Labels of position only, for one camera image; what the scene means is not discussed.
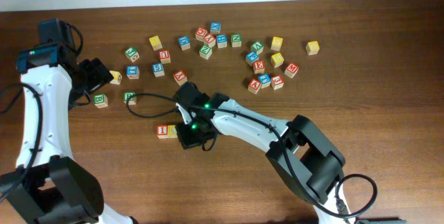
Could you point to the red block I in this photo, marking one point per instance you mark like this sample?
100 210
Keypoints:
162 131

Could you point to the blue block 5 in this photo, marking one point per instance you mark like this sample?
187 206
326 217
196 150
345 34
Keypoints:
158 69

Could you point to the red block E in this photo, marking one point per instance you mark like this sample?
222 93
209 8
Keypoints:
258 67

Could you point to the red block K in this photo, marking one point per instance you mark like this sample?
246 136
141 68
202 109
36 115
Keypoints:
180 77

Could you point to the green block N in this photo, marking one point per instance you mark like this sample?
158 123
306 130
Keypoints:
236 40

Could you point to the red block M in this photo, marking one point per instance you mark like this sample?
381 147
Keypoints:
291 70

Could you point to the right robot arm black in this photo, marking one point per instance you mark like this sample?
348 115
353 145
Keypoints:
304 158

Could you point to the blue block bottom right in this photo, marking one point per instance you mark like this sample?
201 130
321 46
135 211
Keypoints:
265 80

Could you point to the red block C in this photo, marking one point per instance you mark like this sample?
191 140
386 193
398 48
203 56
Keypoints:
200 34

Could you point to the red block U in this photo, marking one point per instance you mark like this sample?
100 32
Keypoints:
164 57

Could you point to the blue block X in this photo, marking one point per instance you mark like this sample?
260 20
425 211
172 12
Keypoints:
215 28

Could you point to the blue block H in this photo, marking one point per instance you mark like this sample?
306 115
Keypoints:
221 41

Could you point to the green block B right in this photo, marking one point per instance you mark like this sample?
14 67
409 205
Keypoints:
130 98

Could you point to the green block B left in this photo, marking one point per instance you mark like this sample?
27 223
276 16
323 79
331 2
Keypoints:
100 100

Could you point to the green block J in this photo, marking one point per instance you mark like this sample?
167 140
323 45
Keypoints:
132 54

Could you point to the blue block P right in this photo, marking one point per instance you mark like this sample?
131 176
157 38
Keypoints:
251 58

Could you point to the yellow block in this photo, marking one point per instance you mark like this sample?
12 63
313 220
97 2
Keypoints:
312 47
276 43
155 42
277 60
171 131
117 77

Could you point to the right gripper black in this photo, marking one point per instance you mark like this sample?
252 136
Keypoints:
186 139

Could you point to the blue block D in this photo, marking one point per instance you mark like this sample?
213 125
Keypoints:
184 43

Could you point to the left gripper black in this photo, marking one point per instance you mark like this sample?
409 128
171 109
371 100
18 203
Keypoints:
100 74

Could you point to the green block Z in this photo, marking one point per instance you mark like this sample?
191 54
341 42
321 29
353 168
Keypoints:
205 52

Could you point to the red block A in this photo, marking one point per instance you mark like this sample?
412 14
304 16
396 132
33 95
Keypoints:
254 86

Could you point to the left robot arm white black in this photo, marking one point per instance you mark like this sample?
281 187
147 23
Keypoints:
48 186

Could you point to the green block V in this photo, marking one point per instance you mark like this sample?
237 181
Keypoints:
257 47

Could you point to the green block b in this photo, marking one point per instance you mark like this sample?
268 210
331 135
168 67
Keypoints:
100 100
130 98

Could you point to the blue block left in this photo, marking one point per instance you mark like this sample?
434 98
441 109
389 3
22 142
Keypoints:
132 72

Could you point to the red block 3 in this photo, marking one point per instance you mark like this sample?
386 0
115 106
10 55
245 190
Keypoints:
277 82

